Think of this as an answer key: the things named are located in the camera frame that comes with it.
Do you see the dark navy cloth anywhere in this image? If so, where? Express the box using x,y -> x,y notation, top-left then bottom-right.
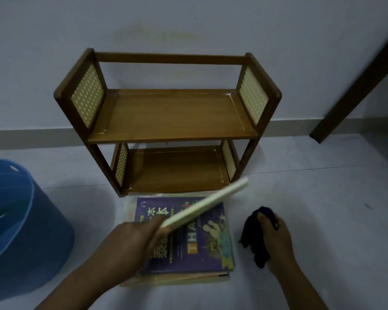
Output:
239,206 -> 278,269

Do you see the person's left forearm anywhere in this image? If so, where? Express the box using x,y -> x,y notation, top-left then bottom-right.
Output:
35,252 -> 133,310

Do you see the cream thin book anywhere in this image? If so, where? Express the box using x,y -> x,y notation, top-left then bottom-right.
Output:
160,176 -> 249,229

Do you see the person's left hand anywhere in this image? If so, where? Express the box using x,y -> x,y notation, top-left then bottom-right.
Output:
101,218 -> 169,283

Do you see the brown wooden two-tier shelf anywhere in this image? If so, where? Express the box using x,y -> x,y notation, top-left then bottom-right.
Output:
54,48 -> 282,198

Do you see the person's right hand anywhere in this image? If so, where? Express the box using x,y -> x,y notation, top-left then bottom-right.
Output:
257,212 -> 300,279

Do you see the purple cover book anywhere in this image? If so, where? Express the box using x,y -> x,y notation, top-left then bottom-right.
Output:
134,197 -> 235,277

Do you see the person's right forearm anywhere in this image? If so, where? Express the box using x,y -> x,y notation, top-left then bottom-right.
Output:
272,263 -> 331,310

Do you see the blue plastic tub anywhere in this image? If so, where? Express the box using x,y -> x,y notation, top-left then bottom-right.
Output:
0,158 -> 75,295

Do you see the dark wooden furniture leg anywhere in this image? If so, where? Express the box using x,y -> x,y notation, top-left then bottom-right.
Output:
309,27 -> 388,144

